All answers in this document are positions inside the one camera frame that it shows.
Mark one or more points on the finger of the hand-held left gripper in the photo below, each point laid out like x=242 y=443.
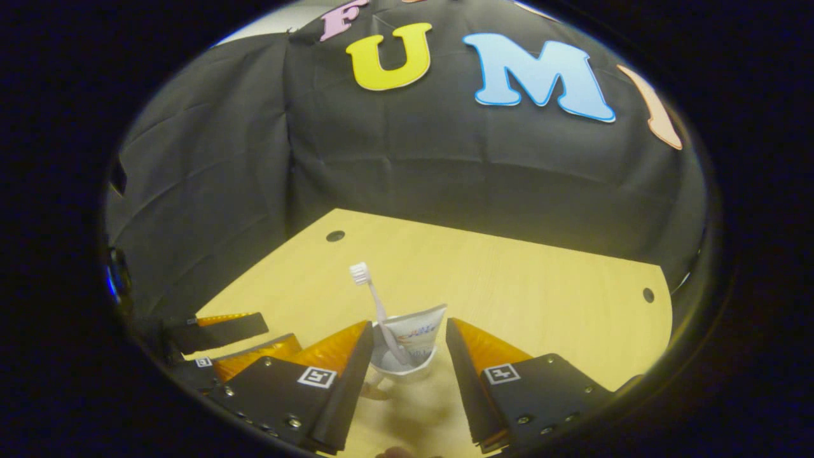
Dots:
x=222 y=332
x=194 y=374

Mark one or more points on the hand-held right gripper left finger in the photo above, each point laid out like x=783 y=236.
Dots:
x=346 y=394

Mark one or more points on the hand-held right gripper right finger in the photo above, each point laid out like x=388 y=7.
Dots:
x=467 y=388

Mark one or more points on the white toothpaste tube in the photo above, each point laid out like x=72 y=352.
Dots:
x=420 y=331

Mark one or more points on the white toothbrush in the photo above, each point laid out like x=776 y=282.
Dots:
x=376 y=304

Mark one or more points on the light wooden desktop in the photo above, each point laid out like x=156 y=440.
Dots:
x=540 y=299

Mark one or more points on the black backdrop cloth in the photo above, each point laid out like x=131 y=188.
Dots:
x=413 y=165

